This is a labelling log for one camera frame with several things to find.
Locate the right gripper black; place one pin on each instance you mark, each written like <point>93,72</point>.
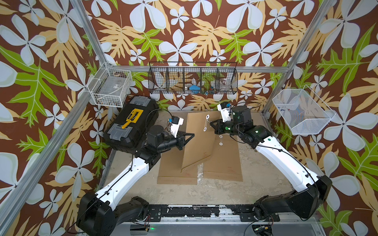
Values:
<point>218,129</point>

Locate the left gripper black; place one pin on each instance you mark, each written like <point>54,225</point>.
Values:
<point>181,141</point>

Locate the brown kraft file bag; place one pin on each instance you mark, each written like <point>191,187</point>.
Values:
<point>224,162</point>
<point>199,148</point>
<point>170,169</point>

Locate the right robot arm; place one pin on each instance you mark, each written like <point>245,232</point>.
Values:
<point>310,189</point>

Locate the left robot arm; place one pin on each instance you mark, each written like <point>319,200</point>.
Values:
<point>99,213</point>

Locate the black yellow toolbox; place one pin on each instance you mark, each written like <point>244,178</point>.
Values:
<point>127,132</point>

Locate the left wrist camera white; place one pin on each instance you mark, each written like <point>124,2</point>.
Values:
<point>175,123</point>

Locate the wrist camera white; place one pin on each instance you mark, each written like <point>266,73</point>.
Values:
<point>175,123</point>
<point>225,109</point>

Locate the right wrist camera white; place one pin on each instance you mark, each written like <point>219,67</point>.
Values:
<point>225,109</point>

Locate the black wire basket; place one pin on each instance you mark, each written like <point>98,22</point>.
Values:
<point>192,78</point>

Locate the white wire basket right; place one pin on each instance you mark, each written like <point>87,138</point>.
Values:
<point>303,110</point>

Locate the white wire basket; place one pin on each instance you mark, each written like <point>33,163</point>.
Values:
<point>303,110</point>
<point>110,86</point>

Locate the white wire basket left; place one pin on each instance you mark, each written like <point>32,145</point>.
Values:
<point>110,86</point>

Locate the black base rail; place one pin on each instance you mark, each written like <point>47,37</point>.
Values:
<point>243,212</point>

